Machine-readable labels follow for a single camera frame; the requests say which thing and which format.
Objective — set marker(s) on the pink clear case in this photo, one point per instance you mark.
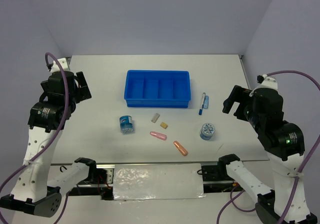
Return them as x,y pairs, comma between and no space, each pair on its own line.
158,135

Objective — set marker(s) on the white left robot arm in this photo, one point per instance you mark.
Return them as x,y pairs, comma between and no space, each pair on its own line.
33,192

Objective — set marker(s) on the blue compartment tray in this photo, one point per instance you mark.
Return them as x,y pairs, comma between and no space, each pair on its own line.
157,88

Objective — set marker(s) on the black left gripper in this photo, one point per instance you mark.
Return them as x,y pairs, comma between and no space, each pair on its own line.
84,93

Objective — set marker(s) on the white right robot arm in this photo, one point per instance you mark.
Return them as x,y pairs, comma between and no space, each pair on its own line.
284,145

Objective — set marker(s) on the yellow eraser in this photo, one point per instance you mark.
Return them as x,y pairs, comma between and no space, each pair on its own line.
163,125

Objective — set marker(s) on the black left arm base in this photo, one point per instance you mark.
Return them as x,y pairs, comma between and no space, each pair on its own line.
102,182

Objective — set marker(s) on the blue jar patterned lid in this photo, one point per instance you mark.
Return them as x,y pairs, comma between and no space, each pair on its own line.
207,131

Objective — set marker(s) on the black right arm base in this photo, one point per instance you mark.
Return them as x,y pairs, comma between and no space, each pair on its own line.
210,173

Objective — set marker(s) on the silver foil sheet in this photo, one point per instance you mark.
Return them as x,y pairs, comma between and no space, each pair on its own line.
157,181

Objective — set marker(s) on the white blue pen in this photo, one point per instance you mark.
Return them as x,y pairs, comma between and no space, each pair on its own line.
202,103

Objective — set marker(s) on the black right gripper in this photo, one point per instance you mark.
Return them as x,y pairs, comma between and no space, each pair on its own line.
237,93

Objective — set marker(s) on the blue jar sideways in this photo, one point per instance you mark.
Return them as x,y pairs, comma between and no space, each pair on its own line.
126,124

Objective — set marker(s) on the grey eraser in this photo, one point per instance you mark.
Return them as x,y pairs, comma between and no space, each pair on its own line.
155,118

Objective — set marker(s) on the orange clear case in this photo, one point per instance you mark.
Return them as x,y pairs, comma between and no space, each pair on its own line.
180,148

